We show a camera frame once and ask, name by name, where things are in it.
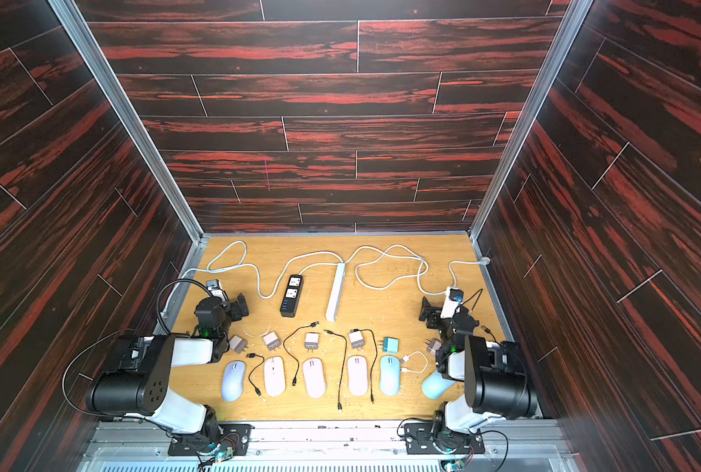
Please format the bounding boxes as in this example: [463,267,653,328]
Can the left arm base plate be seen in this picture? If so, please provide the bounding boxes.
[167,422,253,458]

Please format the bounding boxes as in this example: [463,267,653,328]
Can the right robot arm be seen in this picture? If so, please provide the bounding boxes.
[419,295,538,440]

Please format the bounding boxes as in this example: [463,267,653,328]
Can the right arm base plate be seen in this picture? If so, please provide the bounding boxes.
[397,418,485,455]

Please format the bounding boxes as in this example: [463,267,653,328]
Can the pink charger adapter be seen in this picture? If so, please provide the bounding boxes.
[228,336,247,354]
[262,332,282,351]

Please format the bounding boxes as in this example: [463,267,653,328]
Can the white mouse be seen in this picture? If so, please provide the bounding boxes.
[222,360,246,402]

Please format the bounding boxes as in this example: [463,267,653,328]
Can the black usb cable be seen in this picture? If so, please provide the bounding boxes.
[246,349,267,393]
[282,321,321,387]

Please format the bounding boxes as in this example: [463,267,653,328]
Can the light blue mouse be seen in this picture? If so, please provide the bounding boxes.
[421,371,456,399]
[380,355,401,396]

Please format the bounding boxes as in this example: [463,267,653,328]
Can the white usb cable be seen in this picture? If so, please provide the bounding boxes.
[399,350,430,376]

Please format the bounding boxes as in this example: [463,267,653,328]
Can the black cable of pink mouse O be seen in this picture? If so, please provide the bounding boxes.
[352,328,381,404]

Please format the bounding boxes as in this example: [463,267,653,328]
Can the pink adapter end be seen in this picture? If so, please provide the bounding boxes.
[426,338,443,355]

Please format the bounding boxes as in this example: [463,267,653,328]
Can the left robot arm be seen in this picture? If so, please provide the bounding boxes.
[75,294,249,444]

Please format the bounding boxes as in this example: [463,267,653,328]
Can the white power strip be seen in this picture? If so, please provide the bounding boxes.
[326,263,346,323]

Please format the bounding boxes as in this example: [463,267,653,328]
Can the pink mouse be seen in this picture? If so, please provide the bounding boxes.
[348,355,369,396]
[264,356,285,397]
[302,358,327,398]

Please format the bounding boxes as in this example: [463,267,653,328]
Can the black power strip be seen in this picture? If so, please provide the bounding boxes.
[280,275,303,318]

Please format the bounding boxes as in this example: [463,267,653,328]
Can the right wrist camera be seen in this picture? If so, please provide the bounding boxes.
[440,287,464,319]

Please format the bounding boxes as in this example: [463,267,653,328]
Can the teal adapter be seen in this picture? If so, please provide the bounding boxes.
[382,336,399,354]

